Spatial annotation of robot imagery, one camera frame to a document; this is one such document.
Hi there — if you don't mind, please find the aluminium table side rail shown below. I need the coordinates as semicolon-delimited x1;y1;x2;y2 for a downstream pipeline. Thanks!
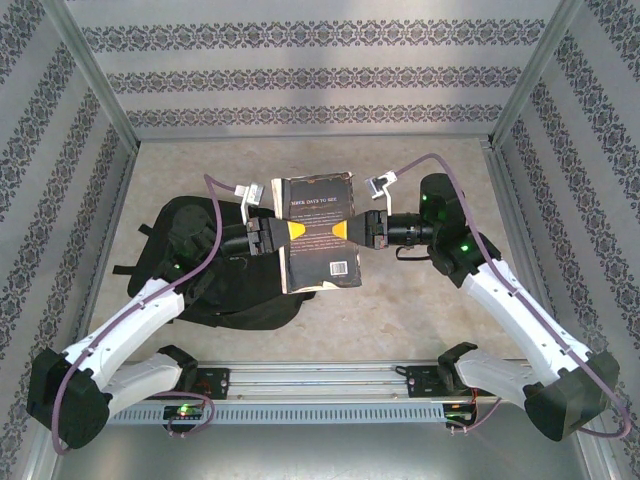
479;139;571;361
69;143;140;364

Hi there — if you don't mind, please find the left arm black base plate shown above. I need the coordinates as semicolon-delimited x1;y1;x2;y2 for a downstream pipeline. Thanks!
192;367;231;401

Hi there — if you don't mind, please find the slotted grey cable duct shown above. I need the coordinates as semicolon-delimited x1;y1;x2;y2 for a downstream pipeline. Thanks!
67;402;446;426

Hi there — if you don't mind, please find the aluminium wall base strip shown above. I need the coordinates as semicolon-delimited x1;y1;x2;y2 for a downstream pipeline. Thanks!
134;133;494;144

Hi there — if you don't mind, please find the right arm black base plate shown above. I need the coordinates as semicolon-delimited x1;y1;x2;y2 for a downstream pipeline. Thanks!
405;363;499;400

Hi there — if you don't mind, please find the aluminium frame post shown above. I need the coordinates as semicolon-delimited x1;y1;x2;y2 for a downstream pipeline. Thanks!
489;0;586;149
42;0;141;151

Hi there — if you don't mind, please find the grey metal sheet panel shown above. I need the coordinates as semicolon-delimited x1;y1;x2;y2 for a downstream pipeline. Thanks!
49;399;609;480

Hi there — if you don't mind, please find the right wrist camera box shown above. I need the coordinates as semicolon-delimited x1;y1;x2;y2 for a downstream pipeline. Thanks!
365;170;400;214

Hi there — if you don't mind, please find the aluminium mounting rail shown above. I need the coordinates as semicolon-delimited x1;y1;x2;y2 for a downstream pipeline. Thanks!
47;359;586;401

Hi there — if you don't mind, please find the black backpack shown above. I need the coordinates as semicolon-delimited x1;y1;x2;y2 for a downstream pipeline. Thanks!
112;195;321;332

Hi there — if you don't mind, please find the dark book white text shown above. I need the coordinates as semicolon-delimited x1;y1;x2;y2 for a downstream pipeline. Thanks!
270;171;364;295

